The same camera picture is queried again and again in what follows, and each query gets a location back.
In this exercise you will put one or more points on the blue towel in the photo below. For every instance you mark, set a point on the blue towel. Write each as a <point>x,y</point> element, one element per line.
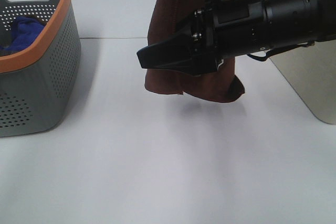
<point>24,31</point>

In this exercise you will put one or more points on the brown towel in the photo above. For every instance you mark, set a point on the brown towel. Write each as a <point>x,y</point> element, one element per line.
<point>222,86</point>

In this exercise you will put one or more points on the grey basket with orange rim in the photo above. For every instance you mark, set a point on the grey basket with orange rim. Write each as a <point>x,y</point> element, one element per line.
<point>36,83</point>

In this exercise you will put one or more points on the beige plastic basket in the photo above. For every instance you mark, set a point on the beige plastic basket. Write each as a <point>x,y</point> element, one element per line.
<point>311,73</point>

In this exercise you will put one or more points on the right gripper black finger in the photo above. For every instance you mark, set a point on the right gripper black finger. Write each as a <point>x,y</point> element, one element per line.
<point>176,53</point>

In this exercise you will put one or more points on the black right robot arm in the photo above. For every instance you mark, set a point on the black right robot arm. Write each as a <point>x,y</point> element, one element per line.
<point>290,24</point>

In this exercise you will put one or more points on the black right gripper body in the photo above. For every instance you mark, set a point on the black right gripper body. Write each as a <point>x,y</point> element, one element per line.
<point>223,30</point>

